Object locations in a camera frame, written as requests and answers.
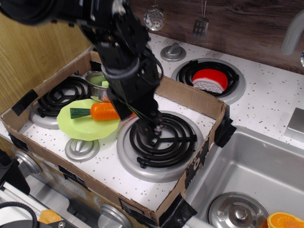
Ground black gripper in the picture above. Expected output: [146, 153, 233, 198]
[104, 71, 163, 145]

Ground orange toy carrot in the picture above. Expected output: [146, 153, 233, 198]
[69, 102, 136, 122]

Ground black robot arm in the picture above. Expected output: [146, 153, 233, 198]
[0, 0, 163, 146]

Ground light green plastic plate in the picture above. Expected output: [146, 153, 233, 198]
[57, 99, 120, 141]

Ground front right black burner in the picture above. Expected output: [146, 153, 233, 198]
[117, 111, 204, 183]

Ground black burner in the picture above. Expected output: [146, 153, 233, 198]
[29, 76, 89, 130]
[117, 111, 204, 183]
[171, 58, 246, 105]

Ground back right black burner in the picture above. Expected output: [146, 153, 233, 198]
[171, 58, 246, 105]

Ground green toy vegetable in pot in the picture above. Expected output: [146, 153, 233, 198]
[101, 80, 109, 87]

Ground red white toy cheese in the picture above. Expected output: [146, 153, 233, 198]
[192, 69, 228, 94]

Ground small steel pot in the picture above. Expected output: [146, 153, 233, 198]
[85, 71, 110, 103]

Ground back silver stove knob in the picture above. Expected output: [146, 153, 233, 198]
[160, 43, 186, 62]

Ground silver stove knob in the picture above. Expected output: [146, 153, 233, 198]
[65, 139, 99, 162]
[160, 43, 186, 62]

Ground front silver stove knob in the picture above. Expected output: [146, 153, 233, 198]
[65, 139, 99, 162]

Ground brown cardboard fence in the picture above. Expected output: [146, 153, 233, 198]
[0, 50, 237, 228]

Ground silver oven knob right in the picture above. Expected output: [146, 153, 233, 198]
[97, 203, 133, 228]

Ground silver oven knob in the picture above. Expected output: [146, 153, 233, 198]
[97, 203, 133, 228]
[15, 151, 42, 178]

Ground hanging silver spatula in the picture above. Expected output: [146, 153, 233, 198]
[191, 0, 209, 42]

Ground steel sink basin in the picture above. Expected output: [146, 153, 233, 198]
[185, 127, 304, 228]

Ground hanging silver strainer ladle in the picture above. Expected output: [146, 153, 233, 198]
[143, 0, 166, 31]

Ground front left black burner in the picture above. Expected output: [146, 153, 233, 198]
[29, 76, 89, 130]

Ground silver pot lid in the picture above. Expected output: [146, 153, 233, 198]
[206, 192, 269, 228]

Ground silver oven knob left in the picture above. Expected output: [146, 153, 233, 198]
[15, 151, 42, 178]

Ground orange slice toy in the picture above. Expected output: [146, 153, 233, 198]
[261, 212, 304, 228]

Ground silver faucet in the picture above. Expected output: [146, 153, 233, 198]
[280, 10, 304, 59]

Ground black cable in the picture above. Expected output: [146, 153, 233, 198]
[0, 201, 38, 228]

